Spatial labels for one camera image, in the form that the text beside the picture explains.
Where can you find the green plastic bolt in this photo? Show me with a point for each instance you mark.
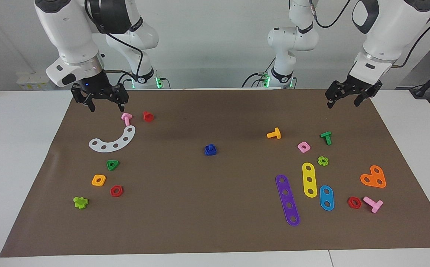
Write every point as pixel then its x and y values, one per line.
pixel 326 137

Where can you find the orange square plastic nut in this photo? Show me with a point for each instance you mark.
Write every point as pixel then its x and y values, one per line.
pixel 94 182

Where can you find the purple four-hole strip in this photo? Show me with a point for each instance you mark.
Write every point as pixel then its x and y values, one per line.
pixel 284 186

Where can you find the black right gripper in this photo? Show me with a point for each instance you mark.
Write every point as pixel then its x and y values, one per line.
pixel 96 87

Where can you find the lime cross-head plastic bolt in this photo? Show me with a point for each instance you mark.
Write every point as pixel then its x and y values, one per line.
pixel 80 203

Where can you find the blue triangle-head plastic bolt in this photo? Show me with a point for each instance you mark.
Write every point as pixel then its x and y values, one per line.
pixel 210 146

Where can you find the yellow three-hole strip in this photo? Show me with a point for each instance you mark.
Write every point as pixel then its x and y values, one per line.
pixel 309 174

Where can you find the pink square plastic nut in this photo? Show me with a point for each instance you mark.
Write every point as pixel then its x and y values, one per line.
pixel 300 149

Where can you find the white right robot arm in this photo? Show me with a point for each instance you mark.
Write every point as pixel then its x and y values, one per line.
pixel 70 33

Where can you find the red plastic bolt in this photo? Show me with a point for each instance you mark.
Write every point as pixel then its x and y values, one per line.
pixel 148 117

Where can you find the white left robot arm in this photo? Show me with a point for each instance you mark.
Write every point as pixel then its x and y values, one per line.
pixel 385 33

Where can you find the lime flower plastic nut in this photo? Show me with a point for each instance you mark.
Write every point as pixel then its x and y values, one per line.
pixel 320 162

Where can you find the pink plastic bolt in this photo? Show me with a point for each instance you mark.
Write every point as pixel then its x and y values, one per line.
pixel 374 205
pixel 126 118

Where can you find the brown table mat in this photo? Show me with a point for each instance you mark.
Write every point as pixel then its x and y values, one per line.
pixel 207 207

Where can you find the orange plastic bolt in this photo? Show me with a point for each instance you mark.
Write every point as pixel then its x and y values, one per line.
pixel 275 134

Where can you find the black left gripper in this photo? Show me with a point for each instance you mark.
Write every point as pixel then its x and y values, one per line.
pixel 352 87

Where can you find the white cardboard box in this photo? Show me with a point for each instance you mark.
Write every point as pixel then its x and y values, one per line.
pixel 33 81

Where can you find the red hexagon plastic nut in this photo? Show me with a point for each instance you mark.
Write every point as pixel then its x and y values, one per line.
pixel 350 204
pixel 112 193

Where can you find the blue two-hole strip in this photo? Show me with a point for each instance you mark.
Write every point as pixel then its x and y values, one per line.
pixel 326 198

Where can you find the orange heart-shaped plate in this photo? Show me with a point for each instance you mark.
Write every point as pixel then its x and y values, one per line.
pixel 373 178

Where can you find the white curved perforated plate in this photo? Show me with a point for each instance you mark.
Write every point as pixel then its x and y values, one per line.
pixel 120 142

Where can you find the green triangle plastic nut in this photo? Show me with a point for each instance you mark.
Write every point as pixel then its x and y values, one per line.
pixel 115 165

